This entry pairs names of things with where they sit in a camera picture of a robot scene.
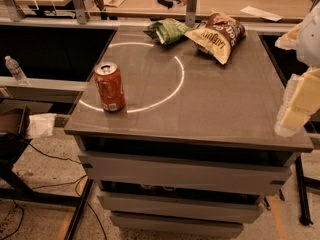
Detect wooden background desk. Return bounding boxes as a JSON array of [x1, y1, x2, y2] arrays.
[[105, 0, 312, 22]]

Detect white paper sheet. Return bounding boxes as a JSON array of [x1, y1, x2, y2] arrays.
[[241, 6, 282, 22]]

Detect black floor cable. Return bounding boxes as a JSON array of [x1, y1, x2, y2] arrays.
[[0, 143, 108, 240]]

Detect orange soda can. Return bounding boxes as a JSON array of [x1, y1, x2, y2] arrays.
[[93, 62, 125, 112]]

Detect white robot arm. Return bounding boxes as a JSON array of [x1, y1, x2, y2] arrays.
[[274, 4, 320, 137]]

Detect white paper on left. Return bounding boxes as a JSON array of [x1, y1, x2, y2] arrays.
[[104, 0, 125, 8]]

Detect clear plastic water bottle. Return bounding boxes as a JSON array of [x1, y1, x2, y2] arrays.
[[5, 56, 29, 86]]

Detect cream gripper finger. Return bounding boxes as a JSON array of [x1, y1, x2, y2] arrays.
[[275, 23, 301, 50], [274, 67, 320, 137]]

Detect green jalapeno chip bag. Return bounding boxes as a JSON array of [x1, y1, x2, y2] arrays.
[[144, 18, 191, 45]]

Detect brown and yellow chip bag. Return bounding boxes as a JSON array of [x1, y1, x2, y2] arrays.
[[185, 10, 246, 65]]

